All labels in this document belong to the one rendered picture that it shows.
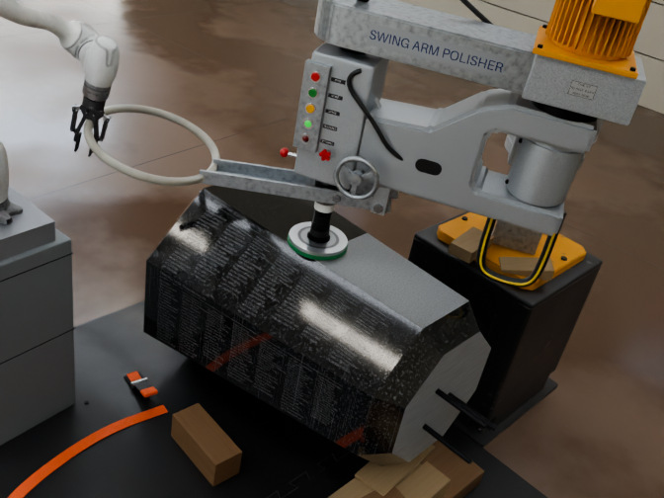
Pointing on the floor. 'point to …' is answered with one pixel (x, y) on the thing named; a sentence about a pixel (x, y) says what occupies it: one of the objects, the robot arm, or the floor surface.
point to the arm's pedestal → (36, 336)
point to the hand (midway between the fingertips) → (84, 144)
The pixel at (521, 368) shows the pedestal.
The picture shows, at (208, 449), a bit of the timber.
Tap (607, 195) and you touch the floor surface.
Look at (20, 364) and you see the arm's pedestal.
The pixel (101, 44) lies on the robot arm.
